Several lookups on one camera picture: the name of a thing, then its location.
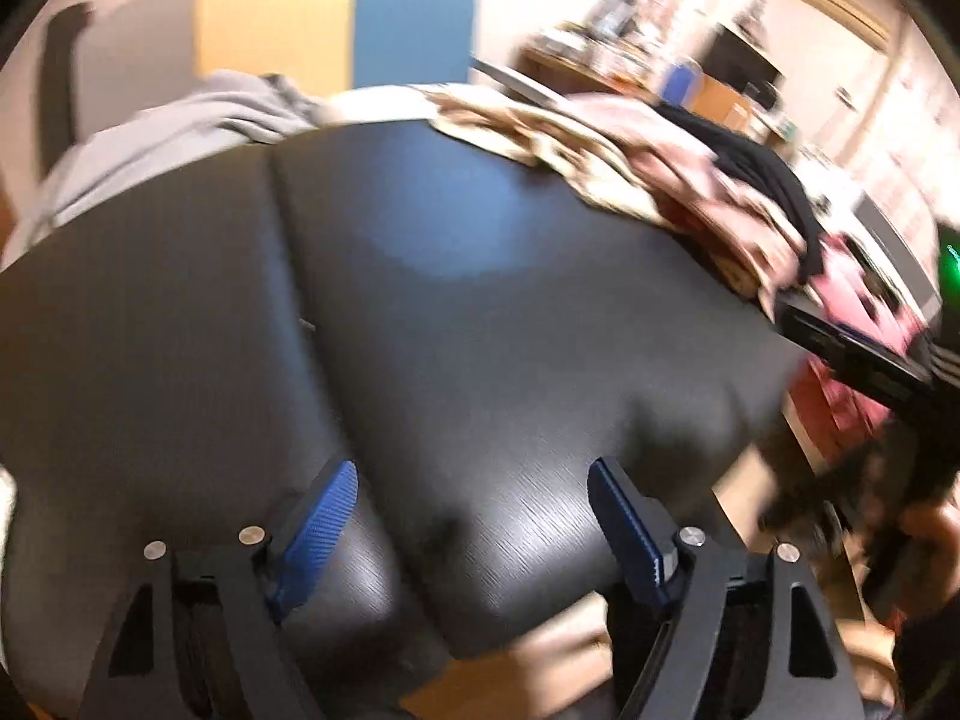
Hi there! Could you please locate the cluttered wooden desk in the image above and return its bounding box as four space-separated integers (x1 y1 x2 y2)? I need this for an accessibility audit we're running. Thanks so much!
517 21 796 145

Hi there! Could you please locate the red pink cloth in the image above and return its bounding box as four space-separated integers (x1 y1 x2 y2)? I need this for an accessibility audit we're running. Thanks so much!
787 358 893 466

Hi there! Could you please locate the wall air conditioner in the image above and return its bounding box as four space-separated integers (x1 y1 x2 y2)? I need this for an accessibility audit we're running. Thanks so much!
795 0 895 50

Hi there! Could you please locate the beige patterned cloth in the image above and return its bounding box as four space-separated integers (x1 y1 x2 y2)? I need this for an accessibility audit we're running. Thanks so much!
420 85 676 230

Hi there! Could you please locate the blue chair back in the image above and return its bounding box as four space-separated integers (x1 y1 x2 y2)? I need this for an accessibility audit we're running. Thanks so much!
664 60 704 103

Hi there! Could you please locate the grey hoodie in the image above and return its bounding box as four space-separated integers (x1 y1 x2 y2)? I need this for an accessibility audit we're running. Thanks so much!
0 71 325 263

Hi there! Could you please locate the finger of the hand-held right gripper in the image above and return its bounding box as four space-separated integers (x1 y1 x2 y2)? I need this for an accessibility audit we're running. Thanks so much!
778 316 935 410
776 292 938 387

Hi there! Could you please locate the black sweater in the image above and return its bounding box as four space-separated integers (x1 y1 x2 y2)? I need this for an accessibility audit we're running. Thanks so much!
656 103 830 287

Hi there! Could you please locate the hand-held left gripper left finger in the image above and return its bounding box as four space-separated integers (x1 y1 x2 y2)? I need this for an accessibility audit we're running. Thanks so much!
79 457 361 720

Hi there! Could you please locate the black monitor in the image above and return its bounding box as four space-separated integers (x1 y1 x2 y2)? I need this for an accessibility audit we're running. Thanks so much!
701 22 785 98

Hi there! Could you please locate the grey yellow blue headboard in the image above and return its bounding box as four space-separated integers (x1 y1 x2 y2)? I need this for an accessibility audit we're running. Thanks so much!
41 0 481 160

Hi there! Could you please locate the person's right forearm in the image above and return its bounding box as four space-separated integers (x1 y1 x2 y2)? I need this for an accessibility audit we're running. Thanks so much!
896 600 960 717

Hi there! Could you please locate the white printed cloth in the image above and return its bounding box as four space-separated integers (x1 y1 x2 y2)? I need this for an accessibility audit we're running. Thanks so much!
315 86 451 128

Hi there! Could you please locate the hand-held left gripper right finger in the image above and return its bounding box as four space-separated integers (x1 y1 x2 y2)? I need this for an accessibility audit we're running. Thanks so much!
587 456 863 720

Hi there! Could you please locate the grey white box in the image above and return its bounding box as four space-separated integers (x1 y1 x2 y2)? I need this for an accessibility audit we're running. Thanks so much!
806 150 946 323

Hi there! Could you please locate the pink garment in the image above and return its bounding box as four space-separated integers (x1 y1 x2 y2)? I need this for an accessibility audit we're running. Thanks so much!
568 92 925 350

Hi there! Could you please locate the grey bed rail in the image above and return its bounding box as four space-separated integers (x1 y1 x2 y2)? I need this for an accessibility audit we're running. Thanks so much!
471 52 565 107

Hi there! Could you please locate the white patterned curtain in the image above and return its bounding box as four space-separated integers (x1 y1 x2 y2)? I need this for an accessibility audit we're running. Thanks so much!
862 52 960 241

